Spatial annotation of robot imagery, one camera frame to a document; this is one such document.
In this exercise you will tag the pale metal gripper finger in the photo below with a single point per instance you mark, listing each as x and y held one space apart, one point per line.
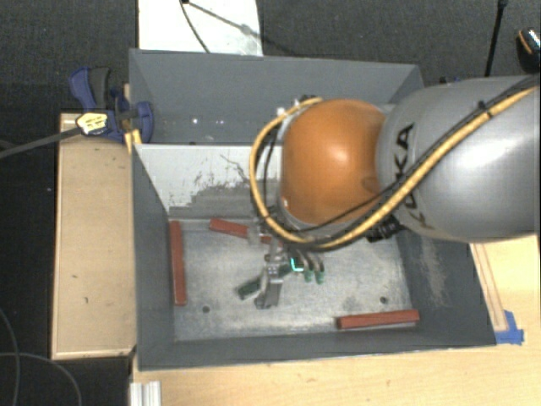
274 277
262 302

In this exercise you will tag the dark green flat block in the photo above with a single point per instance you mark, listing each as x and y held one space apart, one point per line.
249 288

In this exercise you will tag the grey metal bin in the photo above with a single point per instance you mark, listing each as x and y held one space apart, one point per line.
236 324

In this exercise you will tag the red-brown flat block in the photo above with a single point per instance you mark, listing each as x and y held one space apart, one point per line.
376 319
228 227
178 264

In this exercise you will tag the pale wood board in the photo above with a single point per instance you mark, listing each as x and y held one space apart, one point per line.
93 248

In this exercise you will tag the black cylinder on white bracket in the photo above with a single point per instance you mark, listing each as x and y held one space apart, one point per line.
382 228

